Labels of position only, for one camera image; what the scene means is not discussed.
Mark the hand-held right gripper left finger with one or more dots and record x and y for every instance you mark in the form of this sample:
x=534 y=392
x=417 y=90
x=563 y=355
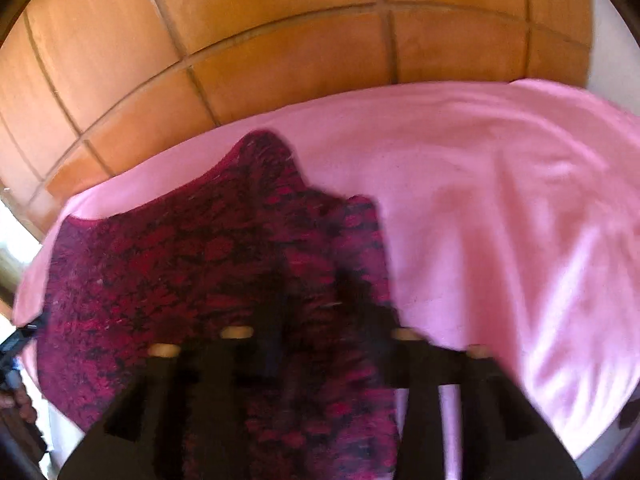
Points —
x=270 y=355

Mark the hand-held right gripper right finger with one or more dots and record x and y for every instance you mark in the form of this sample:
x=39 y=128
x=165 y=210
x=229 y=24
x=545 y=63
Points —
x=372 y=345

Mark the person's left hand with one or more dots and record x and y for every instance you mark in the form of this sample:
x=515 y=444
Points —
x=25 y=405

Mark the pink blanket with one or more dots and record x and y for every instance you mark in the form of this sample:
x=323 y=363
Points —
x=500 y=200

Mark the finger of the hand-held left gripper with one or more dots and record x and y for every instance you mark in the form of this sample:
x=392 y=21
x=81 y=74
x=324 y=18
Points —
x=36 y=324

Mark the maroon red knitted sweater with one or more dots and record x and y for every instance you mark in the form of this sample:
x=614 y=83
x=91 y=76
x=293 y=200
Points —
x=175 y=270

